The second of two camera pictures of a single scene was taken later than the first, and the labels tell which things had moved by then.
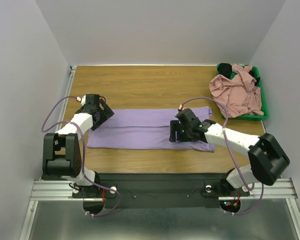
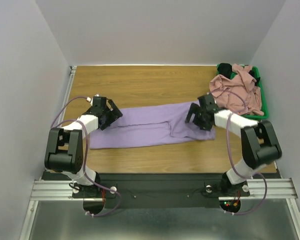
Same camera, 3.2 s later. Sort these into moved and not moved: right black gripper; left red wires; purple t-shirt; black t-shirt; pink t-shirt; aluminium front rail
Moved: purple t-shirt; right black gripper
Not moved: left red wires; black t-shirt; pink t-shirt; aluminium front rail
